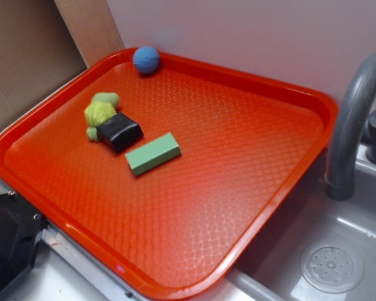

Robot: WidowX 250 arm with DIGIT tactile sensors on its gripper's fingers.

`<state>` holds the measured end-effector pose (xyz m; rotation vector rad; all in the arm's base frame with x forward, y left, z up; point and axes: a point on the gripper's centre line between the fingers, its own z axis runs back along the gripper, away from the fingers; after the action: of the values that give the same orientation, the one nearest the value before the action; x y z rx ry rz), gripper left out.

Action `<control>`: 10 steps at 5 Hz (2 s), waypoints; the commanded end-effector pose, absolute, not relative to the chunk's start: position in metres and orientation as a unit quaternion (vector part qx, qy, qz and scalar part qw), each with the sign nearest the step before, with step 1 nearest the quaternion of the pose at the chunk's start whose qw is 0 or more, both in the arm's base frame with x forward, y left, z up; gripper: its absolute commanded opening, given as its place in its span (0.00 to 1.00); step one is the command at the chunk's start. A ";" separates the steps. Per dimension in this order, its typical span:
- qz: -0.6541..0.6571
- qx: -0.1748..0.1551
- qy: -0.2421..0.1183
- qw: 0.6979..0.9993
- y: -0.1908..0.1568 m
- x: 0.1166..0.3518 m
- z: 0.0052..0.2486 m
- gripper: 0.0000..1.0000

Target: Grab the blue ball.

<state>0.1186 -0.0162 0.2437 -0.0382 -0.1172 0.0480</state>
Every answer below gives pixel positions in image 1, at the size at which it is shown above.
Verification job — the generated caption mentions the grey sink basin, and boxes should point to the grey sink basin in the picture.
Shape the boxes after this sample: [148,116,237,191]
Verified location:
[228,155,376,300]

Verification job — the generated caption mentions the black box with screws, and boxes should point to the black box with screws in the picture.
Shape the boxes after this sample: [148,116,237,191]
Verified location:
[0,194,44,298]

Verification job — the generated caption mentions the black rectangular block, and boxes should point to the black rectangular block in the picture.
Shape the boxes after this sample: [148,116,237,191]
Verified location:
[96,113,144,153]

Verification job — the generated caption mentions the green rectangular block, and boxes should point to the green rectangular block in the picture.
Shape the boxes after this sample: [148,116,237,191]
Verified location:
[125,133,182,176]

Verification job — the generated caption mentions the light wooden board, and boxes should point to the light wooden board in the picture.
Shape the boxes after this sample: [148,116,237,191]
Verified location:
[55,0,124,67]

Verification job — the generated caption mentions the blue ball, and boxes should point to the blue ball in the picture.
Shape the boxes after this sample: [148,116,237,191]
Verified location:
[132,46,160,75]

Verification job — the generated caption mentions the brown cardboard panel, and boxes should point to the brown cardboard panel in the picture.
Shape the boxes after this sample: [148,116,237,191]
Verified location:
[0,1,86,132]

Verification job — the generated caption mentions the round sink drain cover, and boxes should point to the round sink drain cover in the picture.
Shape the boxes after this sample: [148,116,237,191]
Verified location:
[300,240,364,294]

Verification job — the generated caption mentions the red plastic tray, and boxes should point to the red plastic tray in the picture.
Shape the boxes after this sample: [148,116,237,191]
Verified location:
[0,49,338,300]

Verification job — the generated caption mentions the green plush toy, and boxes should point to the green plush toy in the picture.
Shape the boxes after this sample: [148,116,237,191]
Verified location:
[84,92,120,142]

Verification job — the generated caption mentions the grey curved faucet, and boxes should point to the grey curved faucet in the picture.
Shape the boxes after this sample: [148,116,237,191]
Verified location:
[325,53,376,201]

